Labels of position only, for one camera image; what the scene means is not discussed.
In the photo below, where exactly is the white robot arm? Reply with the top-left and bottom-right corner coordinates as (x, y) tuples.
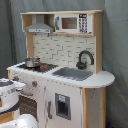
(0, 78), (39, 128)

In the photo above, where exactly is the wooden toy kitchen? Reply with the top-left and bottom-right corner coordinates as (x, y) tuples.
(8, 10), (115, 128)

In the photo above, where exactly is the grey toy sink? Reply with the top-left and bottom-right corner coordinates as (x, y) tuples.
(53, 67), (92, 81)

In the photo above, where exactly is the black toy faucet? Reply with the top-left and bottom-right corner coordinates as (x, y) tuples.
(75, 50), (95, 71)

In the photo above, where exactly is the black toy stovetop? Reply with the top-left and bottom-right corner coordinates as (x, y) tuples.
(20, 63), (56, 73)

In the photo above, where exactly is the silver toy pot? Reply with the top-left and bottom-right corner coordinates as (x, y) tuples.
(25, 57), (40, 68)

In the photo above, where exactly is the red right oven knob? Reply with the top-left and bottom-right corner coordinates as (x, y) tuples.
(32, 81), (37, 87)

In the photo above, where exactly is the grey toy ice dispenser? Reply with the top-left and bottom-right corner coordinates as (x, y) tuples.
(55, 93), (71, 120)

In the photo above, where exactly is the toy microwave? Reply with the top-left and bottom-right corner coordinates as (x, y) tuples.
(55, 14), (92, 33)

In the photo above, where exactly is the grey range hood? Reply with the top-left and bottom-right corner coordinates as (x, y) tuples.
(25, 15), (54, 34)

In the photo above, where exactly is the toy oven door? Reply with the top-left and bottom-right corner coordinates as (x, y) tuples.
(19, 93), (37, 117)

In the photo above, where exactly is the grey cupboard door handle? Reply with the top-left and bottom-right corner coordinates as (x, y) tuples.
(47, 101), (52, 119)

